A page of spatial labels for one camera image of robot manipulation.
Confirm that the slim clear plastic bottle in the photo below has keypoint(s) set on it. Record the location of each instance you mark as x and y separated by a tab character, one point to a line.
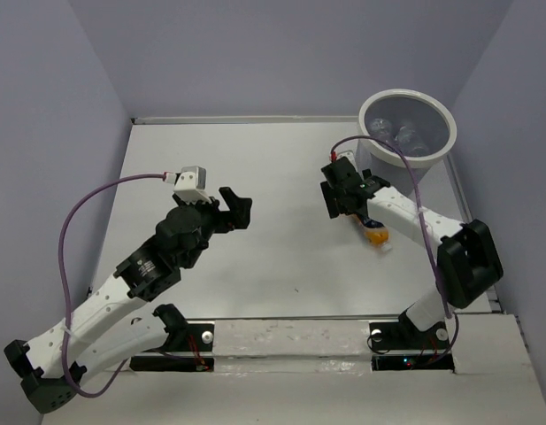
380	128

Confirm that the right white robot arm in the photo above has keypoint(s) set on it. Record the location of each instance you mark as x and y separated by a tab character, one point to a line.
463	255

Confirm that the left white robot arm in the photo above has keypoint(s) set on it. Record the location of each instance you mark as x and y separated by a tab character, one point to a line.
101	331

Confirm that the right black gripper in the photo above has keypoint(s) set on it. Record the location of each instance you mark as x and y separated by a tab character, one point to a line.
333	199

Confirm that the white round bin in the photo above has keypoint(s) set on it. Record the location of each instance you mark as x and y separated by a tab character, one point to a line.
404	107

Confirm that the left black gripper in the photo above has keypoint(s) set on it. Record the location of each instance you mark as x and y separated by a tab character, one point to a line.
240	211

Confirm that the orange juice bottle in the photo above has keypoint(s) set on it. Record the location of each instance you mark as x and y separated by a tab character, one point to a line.
375	233

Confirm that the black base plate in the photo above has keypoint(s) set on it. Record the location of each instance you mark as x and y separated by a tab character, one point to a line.
393	351
192	354

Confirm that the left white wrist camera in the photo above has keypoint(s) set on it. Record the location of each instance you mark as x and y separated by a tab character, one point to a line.
189	186

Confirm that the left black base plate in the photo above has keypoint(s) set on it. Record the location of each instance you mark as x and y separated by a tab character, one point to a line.
192	354

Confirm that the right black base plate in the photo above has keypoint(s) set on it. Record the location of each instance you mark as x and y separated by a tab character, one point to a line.
393	351

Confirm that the blue label water bottle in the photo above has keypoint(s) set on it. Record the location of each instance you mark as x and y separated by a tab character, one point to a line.
410	143

